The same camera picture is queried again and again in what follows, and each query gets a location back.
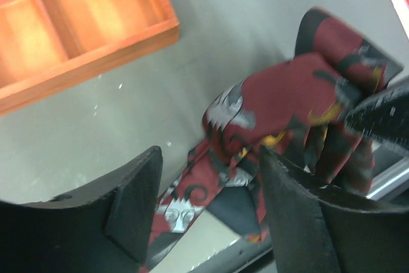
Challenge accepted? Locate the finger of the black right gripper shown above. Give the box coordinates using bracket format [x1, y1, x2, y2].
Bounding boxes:
[345, 77, 408, 150]

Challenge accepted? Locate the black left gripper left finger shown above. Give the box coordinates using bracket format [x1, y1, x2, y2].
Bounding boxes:
[1, 146, 163, 272]

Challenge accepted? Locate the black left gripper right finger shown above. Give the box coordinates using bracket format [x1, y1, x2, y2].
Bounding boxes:
[259, 147, 408, 272]

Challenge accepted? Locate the red patterned necktie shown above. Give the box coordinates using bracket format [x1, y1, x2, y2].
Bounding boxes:
[141, 7, 403, 272]

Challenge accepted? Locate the orange wooden compartment tray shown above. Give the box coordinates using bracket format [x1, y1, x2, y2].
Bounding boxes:
[1, 0, 180, 114]

